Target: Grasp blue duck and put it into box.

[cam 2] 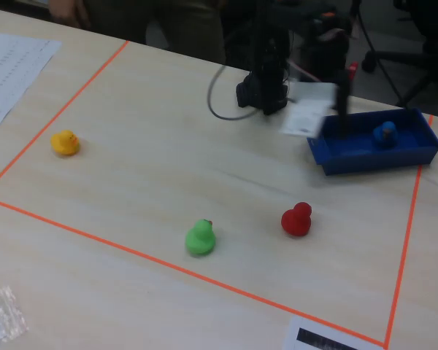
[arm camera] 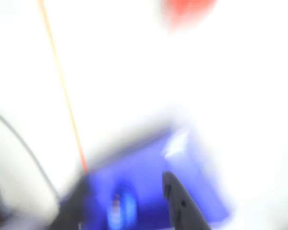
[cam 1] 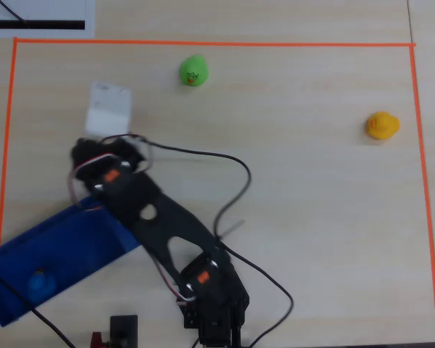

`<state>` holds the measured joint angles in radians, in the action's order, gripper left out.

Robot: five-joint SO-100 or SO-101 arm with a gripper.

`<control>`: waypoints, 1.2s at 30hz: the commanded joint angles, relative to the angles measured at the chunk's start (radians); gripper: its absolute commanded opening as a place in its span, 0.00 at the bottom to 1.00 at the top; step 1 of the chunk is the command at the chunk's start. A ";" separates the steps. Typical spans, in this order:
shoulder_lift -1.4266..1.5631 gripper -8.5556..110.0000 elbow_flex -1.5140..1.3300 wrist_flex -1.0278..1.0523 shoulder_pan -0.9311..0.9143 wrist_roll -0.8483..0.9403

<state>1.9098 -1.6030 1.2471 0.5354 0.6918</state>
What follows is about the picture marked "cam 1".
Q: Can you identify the black cable across box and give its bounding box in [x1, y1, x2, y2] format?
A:
[0, 264, 78, 348]

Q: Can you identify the thin black cable on paper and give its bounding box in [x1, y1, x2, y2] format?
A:
[0, 0, 30, 26]

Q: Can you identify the blue rubber duck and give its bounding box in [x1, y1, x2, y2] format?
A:
[26, 268, 57, 302]

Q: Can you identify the blue plastic box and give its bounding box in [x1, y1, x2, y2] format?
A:
[0, 195, 143, 328]

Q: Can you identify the white paper with black bar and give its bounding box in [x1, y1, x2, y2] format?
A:
[0, 0, 96, 38]

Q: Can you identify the green rubber duck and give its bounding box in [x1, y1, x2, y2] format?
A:
[179, 54, 210, 88]

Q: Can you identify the white folded paper card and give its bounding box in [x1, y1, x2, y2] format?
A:
[84, 80, 133, 136]

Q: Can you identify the red white servo wire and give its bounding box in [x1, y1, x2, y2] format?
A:
[67, 133, 155, 212]

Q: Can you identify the black table clamp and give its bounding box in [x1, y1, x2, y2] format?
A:
[107, 314, 139, 348]

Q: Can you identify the orange tape strip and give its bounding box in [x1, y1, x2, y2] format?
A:
[0, 37, 20, 348]
[408, 45, 435, 344]
[13, 36, 418, 49]

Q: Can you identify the yellow rubber duck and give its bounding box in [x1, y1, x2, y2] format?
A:
[365, 111, 401, 141]

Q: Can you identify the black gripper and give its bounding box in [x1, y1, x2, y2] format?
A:
[70, 137, 148, 175]

